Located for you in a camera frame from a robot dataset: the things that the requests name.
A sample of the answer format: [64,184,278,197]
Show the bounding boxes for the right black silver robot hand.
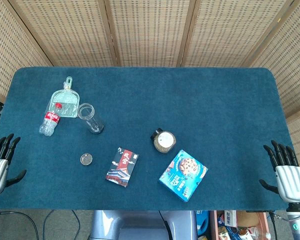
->
[259,139,300,203]

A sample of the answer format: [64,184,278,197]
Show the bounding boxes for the small round metal lid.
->
[80,152,94,166]

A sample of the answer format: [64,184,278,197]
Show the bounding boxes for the wooden crate with snacks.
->
[209,209,273,240]

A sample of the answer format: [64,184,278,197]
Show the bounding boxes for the cola plastic bottle red label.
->
[38,102,63,137]

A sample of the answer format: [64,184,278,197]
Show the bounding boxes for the blue snack packet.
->
[196,209,211,237]

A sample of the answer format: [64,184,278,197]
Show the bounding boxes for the green mini dustpan in bag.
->
[45,76,81,119]

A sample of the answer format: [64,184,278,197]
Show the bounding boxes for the blue chocolate cookie box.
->
[158,149,209,202]

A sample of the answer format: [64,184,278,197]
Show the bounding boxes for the clear glass tumbler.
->
[77,102,106,135]

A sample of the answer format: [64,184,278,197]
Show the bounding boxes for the black red palace print box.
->
[105,146,140,188]

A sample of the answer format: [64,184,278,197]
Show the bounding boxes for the round glass jar black lid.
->
[150,127,177,153]

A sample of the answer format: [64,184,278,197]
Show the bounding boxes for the grey robot torso base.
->
[91,209,198,240]

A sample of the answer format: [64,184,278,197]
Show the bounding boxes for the blue plush table cloth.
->
[0,66,300,211]

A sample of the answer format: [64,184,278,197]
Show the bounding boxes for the black cable by crate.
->
[267,211,291,240]

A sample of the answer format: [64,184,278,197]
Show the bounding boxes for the black floor cable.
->
[0,209,41,240]
[42,209,81,240]

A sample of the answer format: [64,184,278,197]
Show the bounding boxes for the black cable on torso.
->
[158,209,171,235]

